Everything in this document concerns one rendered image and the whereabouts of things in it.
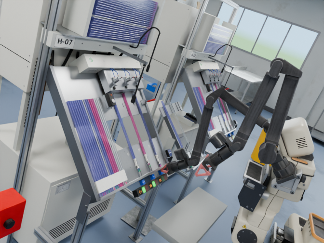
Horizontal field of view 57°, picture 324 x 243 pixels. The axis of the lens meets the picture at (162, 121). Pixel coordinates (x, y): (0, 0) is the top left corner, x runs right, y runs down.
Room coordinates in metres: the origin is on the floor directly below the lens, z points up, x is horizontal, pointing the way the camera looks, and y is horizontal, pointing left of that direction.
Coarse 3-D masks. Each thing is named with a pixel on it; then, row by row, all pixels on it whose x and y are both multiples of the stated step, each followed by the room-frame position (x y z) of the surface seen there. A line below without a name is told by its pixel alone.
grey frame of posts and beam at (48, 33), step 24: (48, 24) 1.38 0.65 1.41; (48, 48) 1.40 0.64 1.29; (72, 48) 1.48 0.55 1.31; (96, 48) 1.63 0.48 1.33; (120, 48) 1.81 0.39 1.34; (144, 48) 2.04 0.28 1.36; (24, 144) 1.38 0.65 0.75; (24, 168) 1.40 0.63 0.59; (144, 216) 1.82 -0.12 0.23; (72, 240) 1.17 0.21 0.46
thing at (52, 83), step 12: (48, 72) 1.41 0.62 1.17; (48, 84) 1.40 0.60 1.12; (60, 96) 1.36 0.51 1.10; (60, 108) 1.35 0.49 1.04; (60, 120) 1.34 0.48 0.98; (72, 132) 1.30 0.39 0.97; (72, 144) 1.29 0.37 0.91; (72, 156) 1.28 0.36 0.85; (84, 168) 1.24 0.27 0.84; (84, 180) 1.23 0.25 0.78; (96, 192) 1.21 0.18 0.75
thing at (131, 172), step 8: (136, 144) 1.66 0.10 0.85; (144, 144) 1.72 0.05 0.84; (120, 152) 1.50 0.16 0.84; (128, 152) 1.56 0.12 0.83; (136, 152) 1.62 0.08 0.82; (152, 152) 1.74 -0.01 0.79; (160, 152) 1.81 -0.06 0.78; (128, 160) 1.52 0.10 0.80; (136, 160) 1.58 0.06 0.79; (144, 160) 1.64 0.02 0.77; (152, 160) 1.70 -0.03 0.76; (160, 160) 1.77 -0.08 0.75; (128, 168) 1.49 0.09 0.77; (136, 168) 1.54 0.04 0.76; (144, 168) 1.60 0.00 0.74; (152, 168) 1.66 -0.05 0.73; (128, 176) 1.46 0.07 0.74; (136, 176) 1.51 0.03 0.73
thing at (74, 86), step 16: (64, 80) 1.45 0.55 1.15; (80, 80) 1.55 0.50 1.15; (96, 80) 1.66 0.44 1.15; (64, 96) 1.39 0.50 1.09; (80, 96) 1.48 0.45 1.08; (96, 96) 1.59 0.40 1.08; (128, 96) 1.83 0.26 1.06; (112, 112) 1.63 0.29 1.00; (128, 112) 1.75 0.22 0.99; (144, 112) 1.89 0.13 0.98
